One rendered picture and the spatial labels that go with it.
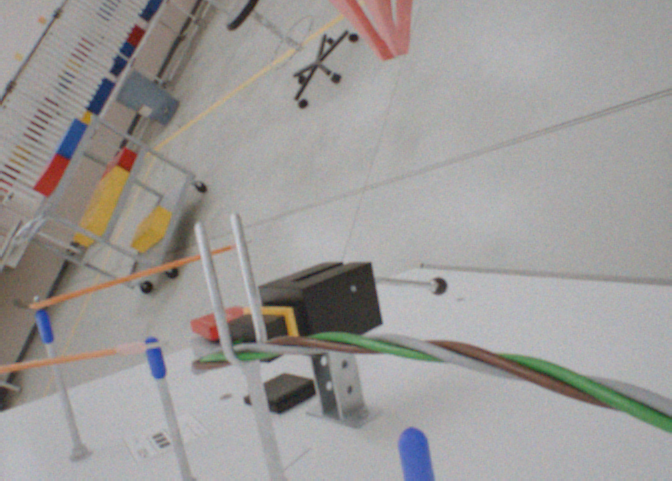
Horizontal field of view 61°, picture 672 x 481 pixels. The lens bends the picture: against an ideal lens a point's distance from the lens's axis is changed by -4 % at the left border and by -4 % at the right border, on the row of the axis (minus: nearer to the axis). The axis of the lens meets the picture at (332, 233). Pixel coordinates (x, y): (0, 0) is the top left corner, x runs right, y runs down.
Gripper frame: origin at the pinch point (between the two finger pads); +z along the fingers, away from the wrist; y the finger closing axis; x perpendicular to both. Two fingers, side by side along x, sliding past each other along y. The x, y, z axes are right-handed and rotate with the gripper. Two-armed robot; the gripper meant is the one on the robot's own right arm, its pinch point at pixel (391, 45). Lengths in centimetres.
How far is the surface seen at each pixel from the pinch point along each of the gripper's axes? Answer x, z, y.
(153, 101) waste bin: 313, -73, -602
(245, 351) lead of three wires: -23.0, 10.6, 7.6
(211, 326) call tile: -11.0, 17.1, -18.1
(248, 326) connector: -18.5, 12.2, 0.8
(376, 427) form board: -14.1, 20.8, 2.7
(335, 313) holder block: -13.6, 13.8, 1.8
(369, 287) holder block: -10.5, 13.5, 1.8
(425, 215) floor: 137, 50, -115
